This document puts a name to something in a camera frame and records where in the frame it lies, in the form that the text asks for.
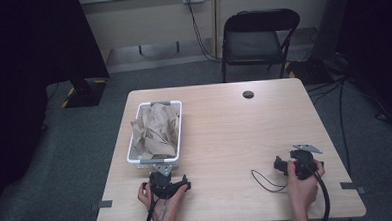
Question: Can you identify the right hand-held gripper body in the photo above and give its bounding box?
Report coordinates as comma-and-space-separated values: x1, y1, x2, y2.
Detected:
288, 143, 325, 182

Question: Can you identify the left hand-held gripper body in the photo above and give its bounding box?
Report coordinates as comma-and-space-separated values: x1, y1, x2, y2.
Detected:
148, 161, 182, 201

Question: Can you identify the white perforated plastic basket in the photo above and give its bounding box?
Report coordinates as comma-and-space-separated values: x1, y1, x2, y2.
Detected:
124, 99, 186, 171

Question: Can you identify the beige cloth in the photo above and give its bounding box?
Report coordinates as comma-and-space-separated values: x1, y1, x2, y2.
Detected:
129, 101, 182, 160

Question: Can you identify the person's left hand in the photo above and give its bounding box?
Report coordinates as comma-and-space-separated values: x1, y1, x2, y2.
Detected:
136, 180, 191, 221

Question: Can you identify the person's right hand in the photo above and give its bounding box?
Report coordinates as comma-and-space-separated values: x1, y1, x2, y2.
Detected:
284, 158, 329, 219

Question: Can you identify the grey tape strip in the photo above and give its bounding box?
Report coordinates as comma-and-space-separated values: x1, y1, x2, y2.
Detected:
89, 199, 114, 212
339, 180, 369, 196

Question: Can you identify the black floor box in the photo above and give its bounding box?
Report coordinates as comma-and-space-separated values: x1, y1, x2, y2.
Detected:
286, 56, 338, 86

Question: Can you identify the black yellow-striped stand base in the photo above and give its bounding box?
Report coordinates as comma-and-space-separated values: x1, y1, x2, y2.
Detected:
59, 76, 111, 109

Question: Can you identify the black folding chair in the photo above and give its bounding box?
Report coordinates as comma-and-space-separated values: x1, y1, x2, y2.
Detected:
218, 7, 304, 84

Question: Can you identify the black curtain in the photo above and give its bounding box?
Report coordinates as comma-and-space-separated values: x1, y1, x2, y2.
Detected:
0, 0, 116, 218

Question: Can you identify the thin black cord loop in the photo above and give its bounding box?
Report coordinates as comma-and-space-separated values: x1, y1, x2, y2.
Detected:
250, 167, 289, 194

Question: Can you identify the thin grey cable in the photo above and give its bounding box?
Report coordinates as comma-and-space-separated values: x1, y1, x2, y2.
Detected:
155, 204, 169, 221

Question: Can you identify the thick black left gripper cable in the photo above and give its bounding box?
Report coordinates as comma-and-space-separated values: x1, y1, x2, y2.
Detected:
144, 191, 161, 221

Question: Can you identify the thick black gripper cable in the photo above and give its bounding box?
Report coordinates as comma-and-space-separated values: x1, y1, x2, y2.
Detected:
304, 164, 333, 221
144, 191, 161, 221

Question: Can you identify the thick black right gripper cable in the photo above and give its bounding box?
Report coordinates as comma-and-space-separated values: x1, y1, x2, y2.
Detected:
304, 164, 333, 221

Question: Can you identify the black wall socket cable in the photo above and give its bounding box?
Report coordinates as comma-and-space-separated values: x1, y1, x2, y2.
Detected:
185, 0, 224, 66

